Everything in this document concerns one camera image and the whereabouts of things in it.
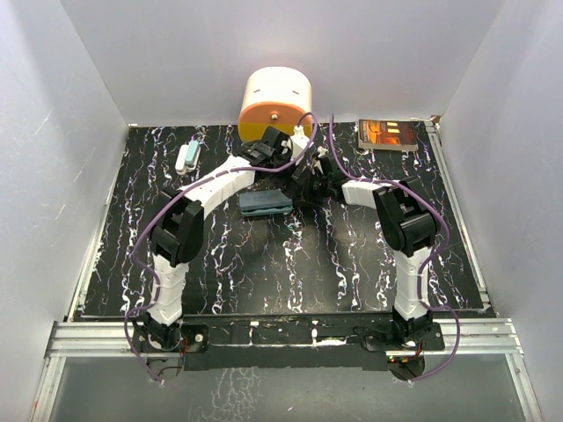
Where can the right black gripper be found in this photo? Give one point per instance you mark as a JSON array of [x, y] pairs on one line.
[[304, 190]]

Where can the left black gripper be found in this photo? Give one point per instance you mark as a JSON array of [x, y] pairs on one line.
[[286, 156]]

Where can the blue-grey glasses case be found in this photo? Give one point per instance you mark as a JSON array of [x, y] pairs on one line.
[[268, 202]]

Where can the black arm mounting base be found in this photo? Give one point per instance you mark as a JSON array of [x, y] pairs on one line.
[[372, 342]]

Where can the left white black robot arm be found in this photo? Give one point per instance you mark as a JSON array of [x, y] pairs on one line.
[[177, 234]]

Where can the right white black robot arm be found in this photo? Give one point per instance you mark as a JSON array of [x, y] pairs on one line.
[[408, 222]]

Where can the round three-drawer cabinet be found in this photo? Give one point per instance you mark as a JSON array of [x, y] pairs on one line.
[[278, 97]]

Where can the orange brown book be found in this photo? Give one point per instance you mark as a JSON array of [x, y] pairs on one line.
[[392, 135]]

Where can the white teal small case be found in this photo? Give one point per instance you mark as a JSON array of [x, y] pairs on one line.
[[188, 157]]

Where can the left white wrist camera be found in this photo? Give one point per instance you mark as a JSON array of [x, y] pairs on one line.
[[298, 143]]

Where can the aluminium frame rail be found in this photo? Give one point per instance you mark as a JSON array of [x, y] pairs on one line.
[[481, 336]]

